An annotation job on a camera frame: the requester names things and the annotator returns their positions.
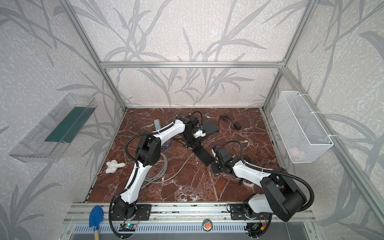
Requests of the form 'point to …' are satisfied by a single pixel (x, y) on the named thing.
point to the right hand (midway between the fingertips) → (214, 161)
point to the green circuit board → (127, 227)
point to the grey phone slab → (157, 124)
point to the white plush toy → (113, 165)
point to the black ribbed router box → (204, 155)
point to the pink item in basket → (295, 152)
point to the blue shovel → (96, 216)
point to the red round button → (207, 225)
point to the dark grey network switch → (210, 126)
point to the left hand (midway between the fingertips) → (199, 144)
